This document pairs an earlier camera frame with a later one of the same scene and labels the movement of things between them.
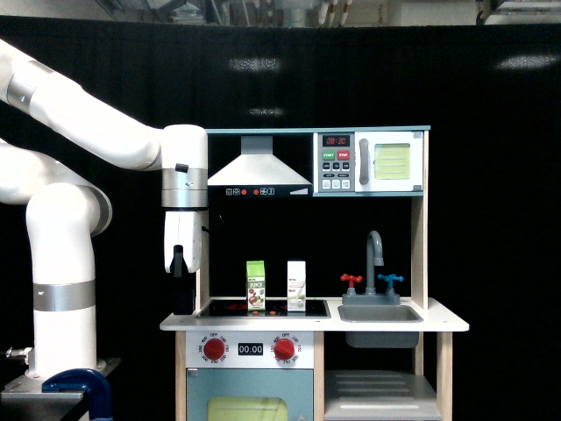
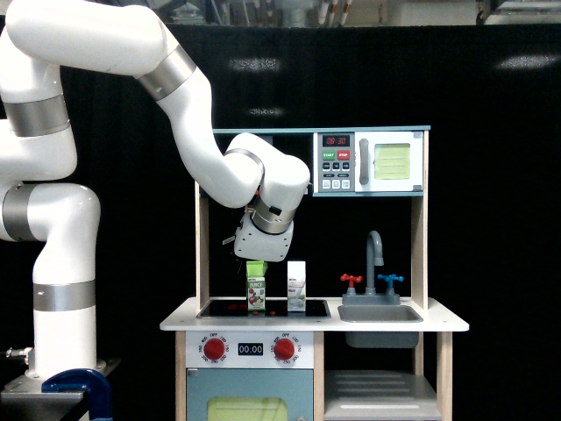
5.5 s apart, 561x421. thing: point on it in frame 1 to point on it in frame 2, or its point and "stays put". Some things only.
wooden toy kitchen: x=313 y=301 stays put
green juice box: x=256 y=285 stays put
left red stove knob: x=214 y=348 stays put
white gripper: x=184 y=228 to x=252 y=243
